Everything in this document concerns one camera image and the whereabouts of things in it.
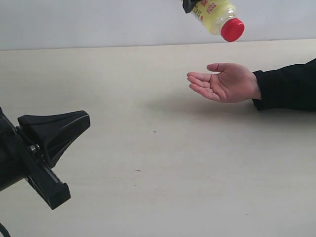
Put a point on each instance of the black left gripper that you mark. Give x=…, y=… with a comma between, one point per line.
x=37, y=138

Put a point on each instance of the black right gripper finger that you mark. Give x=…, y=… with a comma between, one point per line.
x=188, y=5

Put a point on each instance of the yellow label bottle red cap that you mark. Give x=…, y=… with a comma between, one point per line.
x=219, y=17

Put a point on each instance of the black sleeved forearm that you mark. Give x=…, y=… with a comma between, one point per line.
x=291, y=87

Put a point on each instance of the person's open bare hand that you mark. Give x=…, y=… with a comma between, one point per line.
x=227, y=83

